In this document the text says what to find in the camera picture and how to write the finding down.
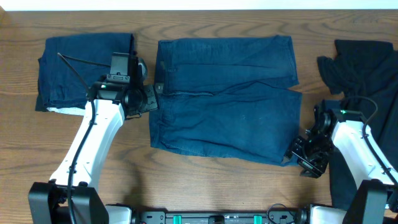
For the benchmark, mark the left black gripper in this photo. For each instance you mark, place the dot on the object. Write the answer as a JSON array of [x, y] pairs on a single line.
[[152, 97]]

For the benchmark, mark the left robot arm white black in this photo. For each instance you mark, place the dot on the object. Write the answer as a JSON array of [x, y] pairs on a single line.
[[71, 194]]

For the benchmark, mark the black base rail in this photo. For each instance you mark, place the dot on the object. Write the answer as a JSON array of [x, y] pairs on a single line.
[[217, 218]]

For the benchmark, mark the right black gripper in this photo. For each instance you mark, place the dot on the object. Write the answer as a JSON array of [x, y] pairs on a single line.
[[306, 158]]

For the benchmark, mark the folded navy clothes stack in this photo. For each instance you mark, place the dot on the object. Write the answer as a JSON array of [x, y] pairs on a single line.
[[66, 57]]

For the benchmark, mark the white folded cloth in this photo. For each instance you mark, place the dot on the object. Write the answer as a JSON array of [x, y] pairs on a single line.
[[71, 111]]

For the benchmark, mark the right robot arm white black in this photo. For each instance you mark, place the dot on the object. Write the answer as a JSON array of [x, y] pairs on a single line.
[[374, 176]]

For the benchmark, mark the black garment pile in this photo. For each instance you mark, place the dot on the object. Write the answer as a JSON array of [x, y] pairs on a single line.
[[365, 71]]

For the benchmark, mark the blue denim shorts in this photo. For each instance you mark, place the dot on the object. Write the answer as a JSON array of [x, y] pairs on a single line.
[[227, 98]]

